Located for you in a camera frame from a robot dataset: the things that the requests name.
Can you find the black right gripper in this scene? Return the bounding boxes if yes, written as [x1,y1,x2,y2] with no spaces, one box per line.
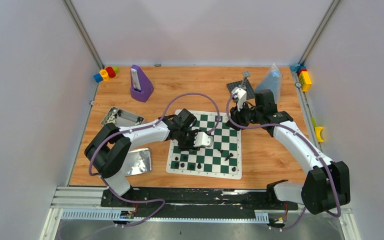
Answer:
[225,100,263,131]

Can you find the green white chess board mat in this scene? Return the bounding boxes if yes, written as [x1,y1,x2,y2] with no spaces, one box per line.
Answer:
[166,110,243,180]

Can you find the silver tin lid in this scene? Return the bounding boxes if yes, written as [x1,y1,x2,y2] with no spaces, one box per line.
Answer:
[121,148,152,177]

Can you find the silver tin box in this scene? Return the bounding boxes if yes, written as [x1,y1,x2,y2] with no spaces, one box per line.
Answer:
[100,106,144,127]

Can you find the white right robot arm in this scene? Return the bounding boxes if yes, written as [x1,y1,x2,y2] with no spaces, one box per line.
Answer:
[226,87,351,218]

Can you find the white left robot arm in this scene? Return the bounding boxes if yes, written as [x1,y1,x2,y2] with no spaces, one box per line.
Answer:
[84,108,199,207]

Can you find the white chess pieces in tin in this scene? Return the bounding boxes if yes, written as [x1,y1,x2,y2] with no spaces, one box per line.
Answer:
[106,110,118,124]

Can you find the grey lego baseplate with tower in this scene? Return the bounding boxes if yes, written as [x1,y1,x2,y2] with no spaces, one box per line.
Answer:
[226,71,255,100]

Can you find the blue plastic bag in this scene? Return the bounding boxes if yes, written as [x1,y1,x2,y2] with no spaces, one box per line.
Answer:
[254,63,282,104]

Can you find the purple metronome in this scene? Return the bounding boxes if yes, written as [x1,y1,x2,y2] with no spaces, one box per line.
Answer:
[130,64,154,103]

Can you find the yellow red blue duplo bricks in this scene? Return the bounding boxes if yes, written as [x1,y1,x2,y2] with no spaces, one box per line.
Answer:
[289,64,312,92]

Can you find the yellow curved block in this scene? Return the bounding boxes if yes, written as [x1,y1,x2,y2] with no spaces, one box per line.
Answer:
[314,126,325,143]

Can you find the colourful toy block stack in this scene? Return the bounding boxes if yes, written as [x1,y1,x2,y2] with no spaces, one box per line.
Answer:
[93,66,120,83]

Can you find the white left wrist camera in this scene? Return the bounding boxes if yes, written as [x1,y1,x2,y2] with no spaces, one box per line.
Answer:
[193,131,214,147]

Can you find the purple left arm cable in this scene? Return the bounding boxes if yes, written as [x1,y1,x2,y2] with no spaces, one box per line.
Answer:
[88,92,221,204]

